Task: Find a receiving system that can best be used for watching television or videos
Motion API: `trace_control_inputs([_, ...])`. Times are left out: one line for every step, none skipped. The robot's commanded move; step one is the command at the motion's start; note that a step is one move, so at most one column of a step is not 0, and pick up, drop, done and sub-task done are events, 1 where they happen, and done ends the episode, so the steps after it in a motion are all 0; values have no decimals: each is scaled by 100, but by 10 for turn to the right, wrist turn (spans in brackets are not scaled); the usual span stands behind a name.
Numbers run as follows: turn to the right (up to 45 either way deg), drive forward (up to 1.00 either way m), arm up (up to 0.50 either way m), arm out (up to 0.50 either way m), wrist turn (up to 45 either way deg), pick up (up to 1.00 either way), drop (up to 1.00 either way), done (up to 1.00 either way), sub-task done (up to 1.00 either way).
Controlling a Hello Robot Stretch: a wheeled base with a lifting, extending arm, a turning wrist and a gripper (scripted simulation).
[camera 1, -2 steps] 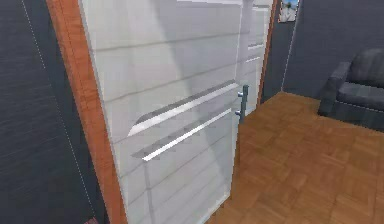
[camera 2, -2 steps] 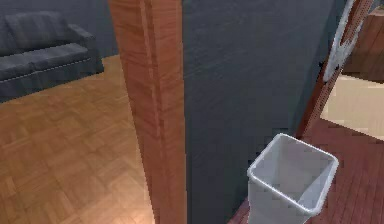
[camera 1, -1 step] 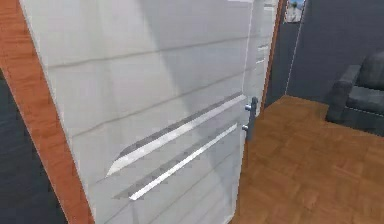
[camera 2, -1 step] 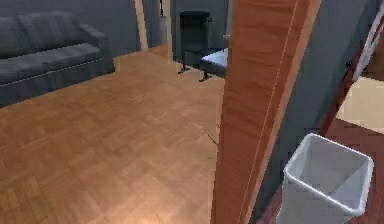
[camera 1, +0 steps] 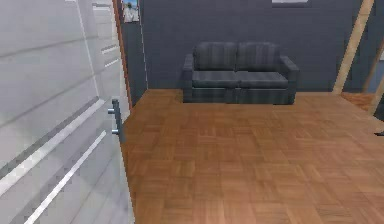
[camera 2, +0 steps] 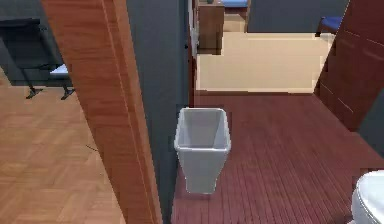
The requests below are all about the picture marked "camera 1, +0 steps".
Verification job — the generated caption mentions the dark grey two-seat sofa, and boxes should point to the dark grey two-seat sofa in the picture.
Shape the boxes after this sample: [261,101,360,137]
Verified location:
[181,41,301,106]

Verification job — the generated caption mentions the white framed wall picture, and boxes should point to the white framed wall picture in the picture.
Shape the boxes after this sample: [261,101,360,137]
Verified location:
[271,0,309,8]

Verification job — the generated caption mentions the grey bar door handle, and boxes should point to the grey bar door handle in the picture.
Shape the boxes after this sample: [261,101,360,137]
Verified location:
[107,98,126,144]

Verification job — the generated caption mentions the white panelled room door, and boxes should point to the white panelled room door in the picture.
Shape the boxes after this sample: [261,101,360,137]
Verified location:
[0,0,136,224]

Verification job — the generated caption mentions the framed blue wall picture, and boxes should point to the framed blue wall picture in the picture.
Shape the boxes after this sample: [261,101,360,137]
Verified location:
[121,0,141,24]

